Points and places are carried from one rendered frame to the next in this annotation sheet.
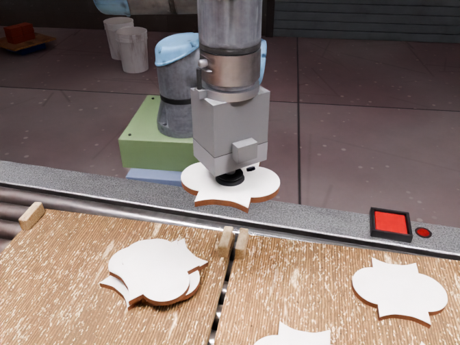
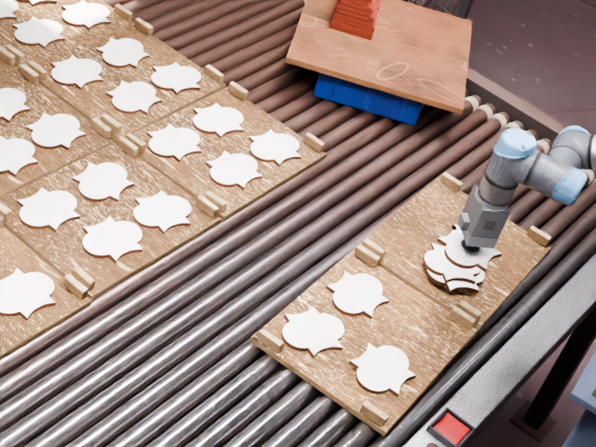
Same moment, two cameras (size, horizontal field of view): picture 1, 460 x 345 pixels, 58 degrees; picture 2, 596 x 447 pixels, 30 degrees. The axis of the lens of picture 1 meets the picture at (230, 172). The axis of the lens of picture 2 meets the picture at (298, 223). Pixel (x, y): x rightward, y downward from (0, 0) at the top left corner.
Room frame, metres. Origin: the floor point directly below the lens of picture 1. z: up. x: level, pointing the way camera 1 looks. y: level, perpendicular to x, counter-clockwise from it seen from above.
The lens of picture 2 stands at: (0.59, -1.95, 2.65)
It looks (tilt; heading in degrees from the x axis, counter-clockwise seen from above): 40 degrees down; 104
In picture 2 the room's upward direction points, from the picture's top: 17 degrees clockwise
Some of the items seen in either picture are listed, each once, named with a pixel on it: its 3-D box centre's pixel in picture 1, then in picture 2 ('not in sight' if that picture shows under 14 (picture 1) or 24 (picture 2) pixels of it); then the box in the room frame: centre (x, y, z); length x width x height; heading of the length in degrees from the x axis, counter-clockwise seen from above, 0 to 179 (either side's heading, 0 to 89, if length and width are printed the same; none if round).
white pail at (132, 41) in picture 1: (133, 50); not in sight; (4.03, 0.94, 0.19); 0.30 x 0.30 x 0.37
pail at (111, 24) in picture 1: (120, 38); not in sight; (4.41, 1.14, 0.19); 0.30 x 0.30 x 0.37
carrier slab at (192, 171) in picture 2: not in sight; (226, 145); (-0.16, 0.18, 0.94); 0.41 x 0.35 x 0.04; 76
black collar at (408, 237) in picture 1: (389, 224); (450, 429); (0.64, -0.32, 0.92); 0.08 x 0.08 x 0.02; 76
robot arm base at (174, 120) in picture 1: (184, 107); not in sight; (1.00, 0.12, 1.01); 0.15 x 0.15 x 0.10
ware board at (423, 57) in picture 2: not in sight; (384, 40); (0.00, 0.82, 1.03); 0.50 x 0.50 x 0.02; 15
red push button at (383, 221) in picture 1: (389, 224); (450, 430); (0.64, -0.32, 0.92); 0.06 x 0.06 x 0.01; 76
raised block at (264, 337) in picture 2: not in sight; (270, 341); (0.22, -0.36, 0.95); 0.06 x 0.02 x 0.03; 170
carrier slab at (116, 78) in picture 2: not in sight; (128, 74); (-0.51, 0.27, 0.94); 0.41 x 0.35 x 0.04; 76
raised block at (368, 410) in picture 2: not in sight; (373, 413); (0.49, -0.41, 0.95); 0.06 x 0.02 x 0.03; 170
